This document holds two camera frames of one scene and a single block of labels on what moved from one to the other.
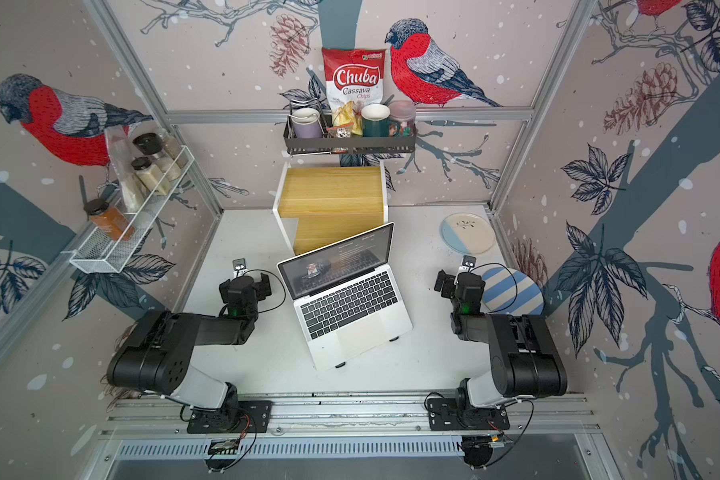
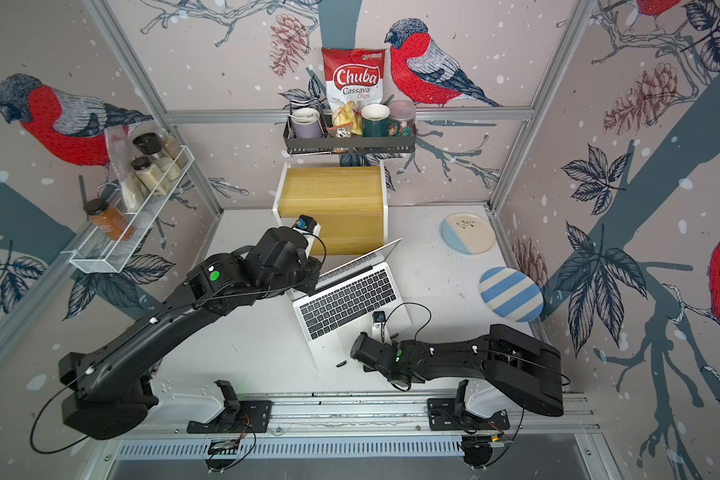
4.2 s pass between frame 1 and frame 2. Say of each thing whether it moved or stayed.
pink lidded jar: stayed
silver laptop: moved
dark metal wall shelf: stayed
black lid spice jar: stayed
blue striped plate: stayed
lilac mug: stayed
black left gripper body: moved
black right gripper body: moved
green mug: stayed
